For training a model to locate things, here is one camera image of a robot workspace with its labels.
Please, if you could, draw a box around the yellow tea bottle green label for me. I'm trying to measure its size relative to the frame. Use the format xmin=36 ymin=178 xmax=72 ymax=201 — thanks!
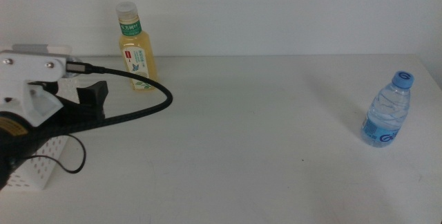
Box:
xmin=115 ymin=1 xmax=160 ymax=92

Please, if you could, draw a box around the clear water bottle blue cap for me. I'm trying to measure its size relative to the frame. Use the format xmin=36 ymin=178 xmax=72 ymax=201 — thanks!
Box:
xmin=360 ymin=71 xmax=415 ymax=148

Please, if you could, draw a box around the white perforated plastic basket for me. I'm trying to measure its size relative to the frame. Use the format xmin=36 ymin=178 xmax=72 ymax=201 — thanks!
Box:
xmin=0 ymin=43 xmax=84 ymax=191

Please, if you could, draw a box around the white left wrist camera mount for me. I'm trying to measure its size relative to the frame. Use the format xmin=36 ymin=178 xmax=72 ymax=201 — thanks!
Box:
xmin=0 ymin=48 xmax=68 ymax=129

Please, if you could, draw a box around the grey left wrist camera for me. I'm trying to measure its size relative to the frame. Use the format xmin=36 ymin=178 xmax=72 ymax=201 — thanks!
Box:
xmin=59 ymin=55 xmax=87 ymax=79

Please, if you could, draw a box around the thin black cable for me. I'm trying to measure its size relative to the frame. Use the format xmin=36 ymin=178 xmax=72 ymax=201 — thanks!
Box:
xmin=19 ymin=133 xmax=87 ymax=175

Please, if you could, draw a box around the thick braided black cable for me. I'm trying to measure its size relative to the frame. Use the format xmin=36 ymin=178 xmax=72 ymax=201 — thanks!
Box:
xmin=30 ymin=62 xmax=174 ymax=142

